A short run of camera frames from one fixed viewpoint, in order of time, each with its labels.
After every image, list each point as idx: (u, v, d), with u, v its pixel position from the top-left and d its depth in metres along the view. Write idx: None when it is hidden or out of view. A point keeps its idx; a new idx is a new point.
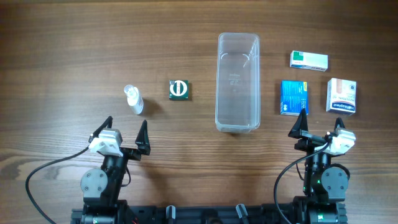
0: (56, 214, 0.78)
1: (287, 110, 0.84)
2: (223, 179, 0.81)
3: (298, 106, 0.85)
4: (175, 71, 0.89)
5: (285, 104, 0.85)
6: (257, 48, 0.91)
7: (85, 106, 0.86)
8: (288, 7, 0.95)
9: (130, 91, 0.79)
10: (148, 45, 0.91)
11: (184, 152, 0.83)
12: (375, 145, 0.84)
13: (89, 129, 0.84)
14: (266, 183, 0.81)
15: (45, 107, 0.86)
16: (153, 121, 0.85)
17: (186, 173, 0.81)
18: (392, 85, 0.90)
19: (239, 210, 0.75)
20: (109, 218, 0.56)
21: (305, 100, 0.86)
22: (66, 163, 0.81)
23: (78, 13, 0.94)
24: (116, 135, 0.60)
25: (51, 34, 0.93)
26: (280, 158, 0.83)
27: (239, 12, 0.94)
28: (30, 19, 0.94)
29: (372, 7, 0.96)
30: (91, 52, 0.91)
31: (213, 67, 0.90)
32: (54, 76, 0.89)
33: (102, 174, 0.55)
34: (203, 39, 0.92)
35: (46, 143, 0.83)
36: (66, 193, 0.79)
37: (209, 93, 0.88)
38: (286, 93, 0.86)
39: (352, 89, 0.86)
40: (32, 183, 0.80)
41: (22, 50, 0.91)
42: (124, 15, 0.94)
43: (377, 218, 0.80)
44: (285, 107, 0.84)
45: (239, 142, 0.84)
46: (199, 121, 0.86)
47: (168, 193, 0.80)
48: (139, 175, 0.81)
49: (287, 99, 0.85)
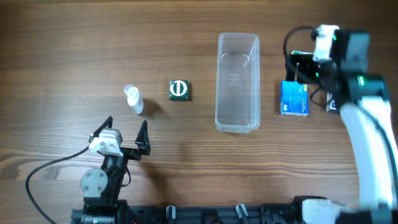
0: (56, 214, 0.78)
1: (287, 110, 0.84)
2: (224, 179, 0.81)
3: (298, 106, 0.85)
4: (175, 71, 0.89)
5: (285, 104, 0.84)
6: (257, 48, 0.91)
7: (85, 106, 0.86)
8: (288, 7, 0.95)
9: (130, 91, 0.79)
10: (148, 45, 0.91)
11: (184, 152, 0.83)
12: None
13: (89, 129, 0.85)
14: (266, 183, 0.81)
15: (45, 107, 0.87)
16: (153, 120, 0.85)
17: (186, 173, 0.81)
18: (392, 85, 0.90)
19: (239, 210, 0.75)
20: (109, 218, 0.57)
21: (305, 100, 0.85)
22: (66, 163, 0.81)
23: (78, 13, 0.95)
24: (117, 135, 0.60)
25: (51, 34, 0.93)
26: (280, 158, 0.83)
27: (239, 12, 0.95)
28: (32, 19, 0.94)
29: (372, 7, 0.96)
30: (91, 52, 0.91)
31: (212, 67, 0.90)
32: (55, 76, 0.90)
33: (102, 174, 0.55)
34: (202, 39, 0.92)
35: (46, 143, 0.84)
36: (66, 193, 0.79)
37: (208, 94, 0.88)
38: (286, 93, 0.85)
39: None
40: (32, 183, 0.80)
41: (22, 51, 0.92)
42: (124, 16, 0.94)
43: None
44: (285, 107, 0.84)
45: (239, 142, 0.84)
46: (199, 121, 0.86)
47: (167, 193, 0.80)
48: (139, 175, 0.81)
49: (287, 99, 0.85)
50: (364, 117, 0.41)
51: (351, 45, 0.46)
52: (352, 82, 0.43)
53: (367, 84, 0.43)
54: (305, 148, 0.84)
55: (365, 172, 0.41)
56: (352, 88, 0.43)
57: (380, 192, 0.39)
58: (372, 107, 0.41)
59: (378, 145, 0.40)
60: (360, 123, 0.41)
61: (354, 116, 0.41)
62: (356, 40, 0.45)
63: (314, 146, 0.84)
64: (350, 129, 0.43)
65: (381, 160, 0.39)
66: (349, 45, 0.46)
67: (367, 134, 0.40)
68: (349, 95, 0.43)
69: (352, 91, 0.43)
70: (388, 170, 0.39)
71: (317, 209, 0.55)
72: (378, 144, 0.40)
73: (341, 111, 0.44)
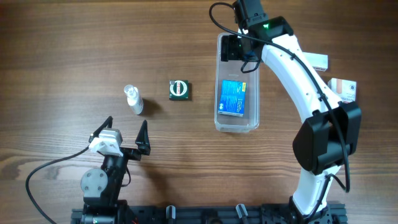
0: (56, 214, 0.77)
1: (223, 109, 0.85)
2: (224, 179, 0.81)
3: (237, 95, 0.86)
4: (175, 71, 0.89)
5: (222, 104, 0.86)
6: None
7: (85, 106, 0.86)
8: (288, 7, 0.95)
9: (130, 91, 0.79)
10: (148, 45, 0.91)
11: (184, 152, 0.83)
12: (374, 145, 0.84)
13: (89, 129, 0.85)
14: (266, 183, 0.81)
15: (45, 107, 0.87)
16: (153, 121, 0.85)
17: (186, 173, 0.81)
18: (391, 84, 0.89)
19: (239, 210, 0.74)
20: (109, 218, 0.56)
21: (240, 100, 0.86)
22: (66, 163, 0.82)
23: (78, 12, 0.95)
24: (117, 135, 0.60)
25: (51, 33, 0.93)
26: (280, 159, 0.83)
27: None
28: (32, 20, 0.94)
29: (371, 7, 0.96)
30: (91, 52, 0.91)
31: (212, 67, 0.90)
32: (55, 76, 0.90)
33: (102, 174, 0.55)
34: (202, 39, 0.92)
35: (46, 143, 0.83)
36: (66, 193, 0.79)
37: (208, 94, 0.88)
38: (225, 92, 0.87)
39: (352, 89, 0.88)
40: (32, 183, 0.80)
41: (22, 50, 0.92)
42: (124, 16, 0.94)
43: (377, 218, 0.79)
44: (221, 107, 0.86)
45: (239, 142, 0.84)
46: (199, 121, 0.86)
47: (167, 193, 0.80)
48: (139, 175, 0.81)
49: (224, 98, 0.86)
50: (278, 51, 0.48)
51: (249, 8, 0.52)
52: (259, 30, 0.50)
53: (272, 27, 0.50)
54: None
55: (296, 95, 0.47)
56: (260, 32, 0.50)
57: (307, 99, 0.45)
58: (280, 43, 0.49)
59: (294, 63, 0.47)
60: (277, 56, 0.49)
61: (271, 54, 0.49)
62: (248, 4, 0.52)
63: None
64: (273, 65, 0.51)
65: (300, 73, 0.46)
66: (247, 7, 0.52)
67: (283, 58, 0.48)
68: (261, 38, 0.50)
69: (262, 35, 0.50)
70: (307, 79, 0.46)
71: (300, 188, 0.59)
72: (295, 65, 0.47)
73: (268, 60, 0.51)
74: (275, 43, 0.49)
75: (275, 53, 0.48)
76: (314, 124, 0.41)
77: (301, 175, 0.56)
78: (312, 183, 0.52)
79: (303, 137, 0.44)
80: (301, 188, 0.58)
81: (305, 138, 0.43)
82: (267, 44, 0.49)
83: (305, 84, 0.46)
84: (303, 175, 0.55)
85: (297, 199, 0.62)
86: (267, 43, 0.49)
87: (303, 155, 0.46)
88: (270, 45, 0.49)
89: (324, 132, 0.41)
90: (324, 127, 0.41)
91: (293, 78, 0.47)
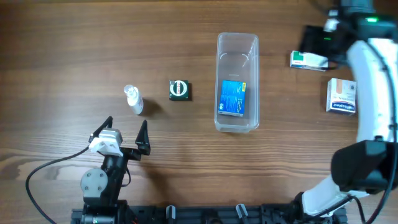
0: (56, 214, 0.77)
1: (223, 109, 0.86)
2: (224, 179, 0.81)
3: (237, 95, 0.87)
4: (175, 71, 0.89)
5: (222, 104, 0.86)
6: (256, 49, 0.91)
7: (85, 106, 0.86)
8: (288, 7, 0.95)
9: (130, 91, 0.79)
10: (148, 45, 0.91)
11: (185, 152, 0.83)
12: None
13: (89, 129, 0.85)
14: (266, 183, 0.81)
15: (45, 107, 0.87)
16: (153, 121, 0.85)
17: (186, 173, 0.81)
18: None
19: (239, 210, 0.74)
20: (109, 218, 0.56)
21: (240, 100, 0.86)
22: (66, 163, 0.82)
23: (78, 12, 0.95)
24: (117, 135, 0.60)
25: (52, 33, 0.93)
26: (280, 159, 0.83)
27: (239, 12, 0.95)
28: (32, 19, 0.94)
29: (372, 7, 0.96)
30: (91, 52, 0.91)
31: (212, 67, 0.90)
32: (55, 76, 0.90)
33: (102, 174, 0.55)
34: (202, 39, 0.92)
35: (46, 143, 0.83)
36: (66, 193, 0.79)
37: (208, 94, 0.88)
38: (225, 92, 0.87)
39: (352, 89, 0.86)
40: (32, 183, 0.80)
41: (22, 50, 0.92)
42: (124, 16, 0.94)
43: (377, 218, 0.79)
44: (221, 107, 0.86)
45: (239, 142, 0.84)
46: (199, 121, 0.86)
47: (167, 193, 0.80)
48: (139, 175, 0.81)
49: (224, 98, 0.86)
50: (372, 55, 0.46)
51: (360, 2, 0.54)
52: (361, 20, 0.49)
53: (378, 22, 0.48)
54: (305, 148, 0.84)
55: (368, 109, 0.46)
56: (361, 23, 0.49)
57: (377, 119, 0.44)
58: (380, 45, 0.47)
59: (382, 75, 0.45)
60: (367, 60, 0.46)
61: (362, 54, 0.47)
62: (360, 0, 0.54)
63: (314, 146, 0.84)
64: (357, 68, 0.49)
65: (384, 89, 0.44)
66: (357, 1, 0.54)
67: (373, 66, 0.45)
68: (357, 30, 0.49)
69: (360, 28, 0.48)
70: (388, 99, 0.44)
71: (316, 191, 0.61)
72: (382, 79, 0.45)
73: (355, 58, 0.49)
74: (371, 44, 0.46)
75: (368, 56, 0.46)
76: (369, 149, 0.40)
77: (325, 181, 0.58)
78: (333, 194, 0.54)
79: (353, 154, 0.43)
80: (318, 191, 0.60)
81: (353, 156, 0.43)
82: (364, 42, 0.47)
83: (384, 105, 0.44)
84: (326, 182, 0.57)
85: (306, 196, 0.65)
86: (364, 42, 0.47)
87: (343, 170, 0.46)
88: (365, 45, 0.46)
89: (377, 160, 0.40)
90: (377, 155, 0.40)
91: (372, 91, 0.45)
